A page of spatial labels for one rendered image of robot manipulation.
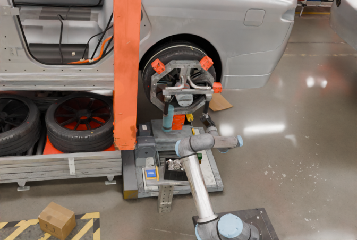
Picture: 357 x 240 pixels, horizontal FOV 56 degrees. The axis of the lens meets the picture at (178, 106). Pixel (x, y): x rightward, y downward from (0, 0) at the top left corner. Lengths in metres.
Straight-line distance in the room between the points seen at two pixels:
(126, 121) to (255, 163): 1.61
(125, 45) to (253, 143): 2.14
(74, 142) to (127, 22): 1.28
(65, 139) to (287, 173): 2.20
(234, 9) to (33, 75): 1.72
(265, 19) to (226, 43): 0.38
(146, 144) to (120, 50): 1.08
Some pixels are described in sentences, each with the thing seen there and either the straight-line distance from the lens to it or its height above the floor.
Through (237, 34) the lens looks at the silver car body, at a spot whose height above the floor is 1.32.
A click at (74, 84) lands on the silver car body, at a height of 0.82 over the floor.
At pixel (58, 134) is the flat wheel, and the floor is 0.49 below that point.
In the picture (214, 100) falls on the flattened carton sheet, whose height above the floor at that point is 0.01.
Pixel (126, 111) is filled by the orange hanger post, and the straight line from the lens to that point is 2.49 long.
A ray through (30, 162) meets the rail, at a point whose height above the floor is 0.35.
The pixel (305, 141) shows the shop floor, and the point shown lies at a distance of 4.14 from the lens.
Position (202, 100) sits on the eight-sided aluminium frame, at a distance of 3.03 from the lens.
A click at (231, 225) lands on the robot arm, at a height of 0.64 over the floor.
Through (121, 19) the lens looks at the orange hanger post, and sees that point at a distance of 2.11.
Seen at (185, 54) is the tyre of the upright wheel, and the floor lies 1.16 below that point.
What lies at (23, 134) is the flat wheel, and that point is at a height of 0.47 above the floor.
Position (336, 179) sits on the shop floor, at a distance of 3.87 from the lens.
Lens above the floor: 2.51
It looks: 38 degrees down
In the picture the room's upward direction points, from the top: 8 degrees clockwise
